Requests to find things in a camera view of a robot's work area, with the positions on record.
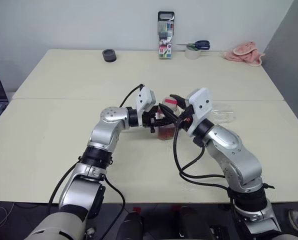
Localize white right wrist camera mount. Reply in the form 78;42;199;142
184;87;213;138

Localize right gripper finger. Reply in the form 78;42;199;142
169;94;189;109
158;103;180;123

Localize clear wine glass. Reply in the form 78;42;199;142
208;101;236;124

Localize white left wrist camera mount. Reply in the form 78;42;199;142
135;86;157;126

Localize pink cloth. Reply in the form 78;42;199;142
222;41;266;67

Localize grey shoe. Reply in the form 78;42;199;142
288;209;298;239

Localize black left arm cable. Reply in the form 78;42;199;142
47;83;145;240

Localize dark rounded shape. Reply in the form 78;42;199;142
123;206;144;240
173;204;211;240

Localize blue handled scissors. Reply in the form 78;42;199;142
176;40;211;50

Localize marker pen set box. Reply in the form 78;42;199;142
157;11;175;60

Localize small jar with red contents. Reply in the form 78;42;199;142
155;95;180;142

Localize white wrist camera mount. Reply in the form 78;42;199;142
184;87;213;138
135;86;157;126

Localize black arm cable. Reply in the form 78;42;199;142
47;83;145;240
172;117;232;198

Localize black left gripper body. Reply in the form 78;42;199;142
141;109;165;135

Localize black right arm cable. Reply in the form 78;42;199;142
172;117;232;198

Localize white tape roll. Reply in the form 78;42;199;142
184;44;202;60

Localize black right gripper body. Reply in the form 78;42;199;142
176;98;193;126

